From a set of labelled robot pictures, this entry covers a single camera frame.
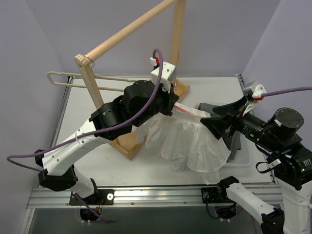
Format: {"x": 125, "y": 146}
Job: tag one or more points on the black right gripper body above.
{"x": 234, "y": 121}

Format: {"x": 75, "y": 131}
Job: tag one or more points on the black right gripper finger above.
{"x": 230, "y": 108}
{"x": 216, "y": 125}

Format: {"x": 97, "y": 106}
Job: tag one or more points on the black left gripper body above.
{"x": 170, "y": 102}

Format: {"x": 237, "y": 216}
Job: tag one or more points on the pink plastic hanger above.
{"x": 183, "y": 110}

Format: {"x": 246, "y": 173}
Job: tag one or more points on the grey pleated skirt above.
{"x": 232, "y": 142}

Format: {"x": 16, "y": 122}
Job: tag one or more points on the white ruffled skirt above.
{"x": 184, "y": 141}

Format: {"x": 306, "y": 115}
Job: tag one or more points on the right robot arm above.
{"x": 286, "y": 156}

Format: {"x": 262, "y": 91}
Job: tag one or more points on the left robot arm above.
{"x": 107, "y": 123}

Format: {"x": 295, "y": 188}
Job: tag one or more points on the white perforated plastic basket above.
{"x": 240, "y": 158}

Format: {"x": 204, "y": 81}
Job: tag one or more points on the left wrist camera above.
{"x": 167, "y": 76}

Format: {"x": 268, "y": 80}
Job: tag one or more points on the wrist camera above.
{"x": 253, "y": 91}
{"x": 167, "y": 76}

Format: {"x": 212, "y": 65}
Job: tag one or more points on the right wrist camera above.
{"x": 253, "y": 91}

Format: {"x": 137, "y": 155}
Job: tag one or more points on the aluminium mounting rail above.
{"x": 168, "y": 196}

